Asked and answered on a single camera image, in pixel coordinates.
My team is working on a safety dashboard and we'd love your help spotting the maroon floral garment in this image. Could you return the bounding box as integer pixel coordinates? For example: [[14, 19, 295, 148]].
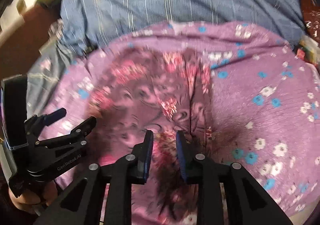
[[87, 49, 212, 224]]

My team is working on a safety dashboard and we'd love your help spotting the person left hand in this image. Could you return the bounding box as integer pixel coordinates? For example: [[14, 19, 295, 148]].
[[8, 181, 58, 214]]

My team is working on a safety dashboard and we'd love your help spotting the dark red headboard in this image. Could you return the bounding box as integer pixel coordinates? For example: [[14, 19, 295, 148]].
[[1, 5, 60, 79]]

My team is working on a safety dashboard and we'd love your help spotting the grey patterned small cloth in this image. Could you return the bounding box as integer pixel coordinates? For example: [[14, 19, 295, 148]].
[[48, 19, 64, 39]]

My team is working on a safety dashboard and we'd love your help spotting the purple floral bed sheet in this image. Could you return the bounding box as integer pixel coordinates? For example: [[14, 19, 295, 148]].
[[41, 22, 319, 220]]

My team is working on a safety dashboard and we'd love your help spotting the blue plaid quilt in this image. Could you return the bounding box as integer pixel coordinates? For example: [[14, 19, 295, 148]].
[[60, 0, 305, 55]]

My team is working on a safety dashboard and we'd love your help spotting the red plastic bag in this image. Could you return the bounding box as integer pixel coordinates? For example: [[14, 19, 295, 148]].
[[300, 0, 319, 42]]

